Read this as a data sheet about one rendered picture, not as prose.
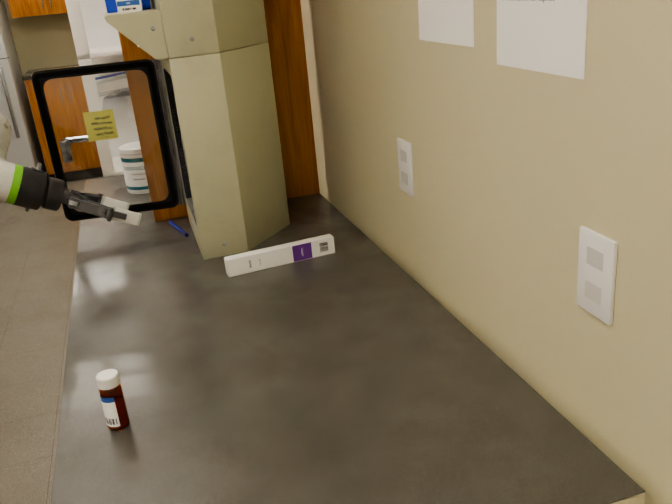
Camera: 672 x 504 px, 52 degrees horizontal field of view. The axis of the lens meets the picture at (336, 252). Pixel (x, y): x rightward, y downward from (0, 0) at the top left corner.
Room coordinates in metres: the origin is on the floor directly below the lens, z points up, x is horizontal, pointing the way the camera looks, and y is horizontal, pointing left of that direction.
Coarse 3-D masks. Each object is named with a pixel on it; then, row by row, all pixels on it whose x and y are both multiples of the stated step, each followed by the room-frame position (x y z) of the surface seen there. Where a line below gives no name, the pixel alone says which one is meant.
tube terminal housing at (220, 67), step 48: (192, 0) 1.57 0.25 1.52; (240, 0) 1.67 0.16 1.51; (192, 48) 1.56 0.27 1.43; (240, 48) 1.65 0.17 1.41; (192, 96) 1.56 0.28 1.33; (240, 96) 1.63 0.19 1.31; (192, 144) 1.56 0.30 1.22; (240, 144) 1.60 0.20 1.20; (192, 192) 1.55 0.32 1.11; (240, 192) 1.58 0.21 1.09; (240, 240) 1.58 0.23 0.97
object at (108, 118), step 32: (64, 96) 1.81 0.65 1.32; (96, 96) 1.82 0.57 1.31; (128, 96) 1.83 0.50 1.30; (160, 96) 1.84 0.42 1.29; (64, 128) 1.81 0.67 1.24; (96, 128) 1.82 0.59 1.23; (128, 128) 1.83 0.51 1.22; (96, 160) 1.81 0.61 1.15; (128, 160) 1.83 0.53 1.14; (160, 160) 1.84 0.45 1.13; (96, 192) 1.81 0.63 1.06; (128, 192) 1.82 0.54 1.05; (160, 192) 1.84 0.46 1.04
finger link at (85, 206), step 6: (72, 198) 1.54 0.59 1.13; (84, 204) 1.54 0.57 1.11; (90, 204) 1.54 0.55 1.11; (96, 204) 1.55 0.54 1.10; (84, 210) 1.54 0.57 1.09; (90, 210) 1.54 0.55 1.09; (96, 210) 1.54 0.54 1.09; (102, 210) 1.54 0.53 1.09; (108, 210) 1.54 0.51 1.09; (102, 216) 1.54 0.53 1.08; (108, 216) 1.54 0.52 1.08
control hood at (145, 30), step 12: (132, 12) 1.57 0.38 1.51; (144, 12) 1.54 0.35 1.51; (156, 12) 1.55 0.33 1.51; (120, 24) 1.53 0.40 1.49; (132, 24) 1.53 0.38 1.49; (144, 24) 1.54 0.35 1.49; (156, 24) 1.55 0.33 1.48; (132, 36) 1.53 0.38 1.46; (144, 36) 1.54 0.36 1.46; (156, 36) 1.55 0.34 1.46; (144, 48) 1.54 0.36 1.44; (156, 48) 1.54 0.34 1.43
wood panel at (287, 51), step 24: (264, 0) 1.99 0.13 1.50; (288, 0) 2.00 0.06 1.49; (288, 24) 2.00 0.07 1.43; (288, 48) 2.00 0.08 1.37; (288, 72) 2.00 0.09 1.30; (288, 96) 2.00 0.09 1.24; (288, 120) 1.99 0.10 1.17; (288, 144) 1.99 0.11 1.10; (312, 144) 2.01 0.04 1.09; (288, 168) 1.99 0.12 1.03; (312, 168) 2.01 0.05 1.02; (288, 192) 1.99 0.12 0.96; (312, 192) 2.01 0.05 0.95; (168, 216) 1.89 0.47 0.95
